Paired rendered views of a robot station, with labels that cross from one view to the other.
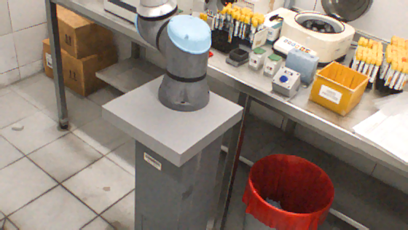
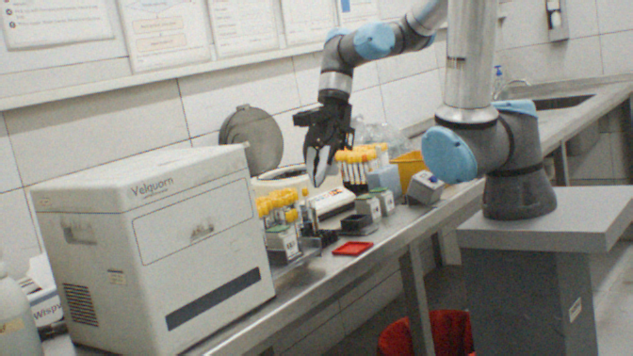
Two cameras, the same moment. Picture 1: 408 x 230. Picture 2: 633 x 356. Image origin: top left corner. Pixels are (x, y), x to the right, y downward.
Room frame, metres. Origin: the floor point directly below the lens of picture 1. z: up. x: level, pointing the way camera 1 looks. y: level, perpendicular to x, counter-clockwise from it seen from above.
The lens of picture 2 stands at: (1.25, 1.38, 1.30)
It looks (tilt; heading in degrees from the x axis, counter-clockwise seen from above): 11 degrees down; 277
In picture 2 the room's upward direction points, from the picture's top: 11 degrees counter-clockwise
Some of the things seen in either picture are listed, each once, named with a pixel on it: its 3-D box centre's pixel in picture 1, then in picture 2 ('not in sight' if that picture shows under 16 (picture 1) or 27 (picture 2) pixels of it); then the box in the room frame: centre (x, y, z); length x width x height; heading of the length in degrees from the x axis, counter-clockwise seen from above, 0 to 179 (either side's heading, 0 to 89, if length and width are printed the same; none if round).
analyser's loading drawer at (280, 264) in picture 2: not in sight; (278, 261); (1.50, 0.17, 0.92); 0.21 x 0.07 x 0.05; 57
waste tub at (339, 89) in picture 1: (338, 88); (423, 171); (1.16, -0.43, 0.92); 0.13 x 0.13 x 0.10; 54
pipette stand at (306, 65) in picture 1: (300, 66); (384, 186); (1.27, -0.32, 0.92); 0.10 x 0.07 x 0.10; 59
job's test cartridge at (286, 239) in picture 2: not in sight; (282, 245); (1.49, 0.15, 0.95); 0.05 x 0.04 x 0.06; 147
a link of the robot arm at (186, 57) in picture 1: (186, 44); (506, 131); (1.01, 0.07, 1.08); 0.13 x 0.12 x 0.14; 41
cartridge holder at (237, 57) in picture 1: (238, 56); (356, 224); (1.35, -0.10, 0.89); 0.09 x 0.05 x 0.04; 146
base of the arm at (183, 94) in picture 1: (185, 82); (516, 186); (1.00, 0.06, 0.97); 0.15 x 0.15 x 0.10
